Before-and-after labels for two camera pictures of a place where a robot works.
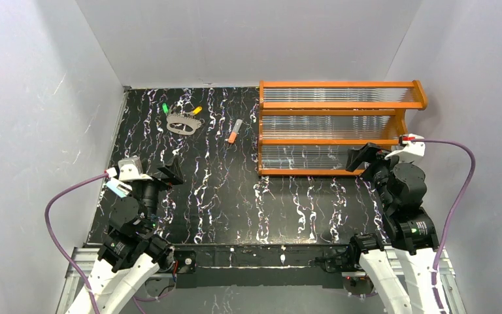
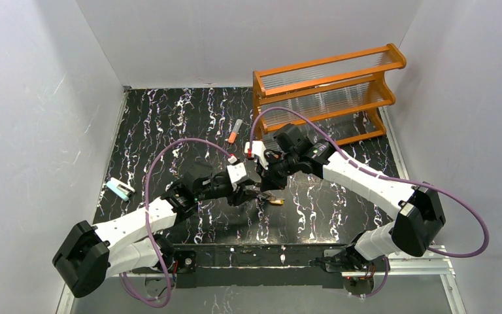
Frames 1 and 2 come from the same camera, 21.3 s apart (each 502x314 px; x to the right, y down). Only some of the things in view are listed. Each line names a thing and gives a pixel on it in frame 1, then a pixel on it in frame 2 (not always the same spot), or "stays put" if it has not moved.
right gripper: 368,160 to 270,175
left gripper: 164,176 to 237,194
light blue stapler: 119,187 stays put
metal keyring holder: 194,123 to 267,195
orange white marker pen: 235,131 stays put
